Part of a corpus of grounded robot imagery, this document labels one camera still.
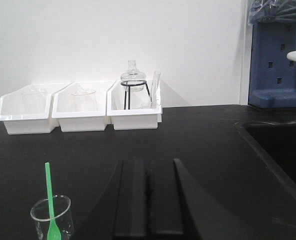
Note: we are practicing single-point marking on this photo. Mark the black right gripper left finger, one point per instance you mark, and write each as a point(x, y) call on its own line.
point(121, 209)

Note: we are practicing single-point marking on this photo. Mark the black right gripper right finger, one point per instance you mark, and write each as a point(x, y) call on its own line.
point(183, 209)

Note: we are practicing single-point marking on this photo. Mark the green plastic spoon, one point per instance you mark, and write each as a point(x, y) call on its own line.
point(53, 231)

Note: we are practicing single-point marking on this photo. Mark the white right storage bin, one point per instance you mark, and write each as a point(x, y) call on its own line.
point(140, 115)

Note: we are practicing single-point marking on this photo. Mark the white storage bin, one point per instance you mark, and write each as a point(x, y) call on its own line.
point(71, 121)
point(17, 122)
point(140, 115)

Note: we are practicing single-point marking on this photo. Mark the white middle storage bin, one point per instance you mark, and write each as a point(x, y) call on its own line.
point(71, 121)

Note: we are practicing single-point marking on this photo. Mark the glass flask in middle bin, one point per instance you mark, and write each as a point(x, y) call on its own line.
point(84, 100)

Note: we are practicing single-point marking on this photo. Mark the black sink basin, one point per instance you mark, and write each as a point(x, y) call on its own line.
point(275, 143)

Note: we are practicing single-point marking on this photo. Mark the glass test tube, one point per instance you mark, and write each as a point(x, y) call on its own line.
point(154, 87)

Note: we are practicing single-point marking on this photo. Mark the round glass flask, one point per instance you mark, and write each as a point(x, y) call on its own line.
point(133, 75)

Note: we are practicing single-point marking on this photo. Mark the white left storage bin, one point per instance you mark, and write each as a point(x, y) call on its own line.
point(17, 122)

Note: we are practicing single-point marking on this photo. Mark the glass beaker in left bin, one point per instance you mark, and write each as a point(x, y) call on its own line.
point(34, 101)

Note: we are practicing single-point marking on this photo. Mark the blue drying rack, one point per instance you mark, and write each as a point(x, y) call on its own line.
point(272, 75)

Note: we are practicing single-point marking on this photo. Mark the black wire tripod stand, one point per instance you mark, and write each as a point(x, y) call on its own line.
point(127, 94)

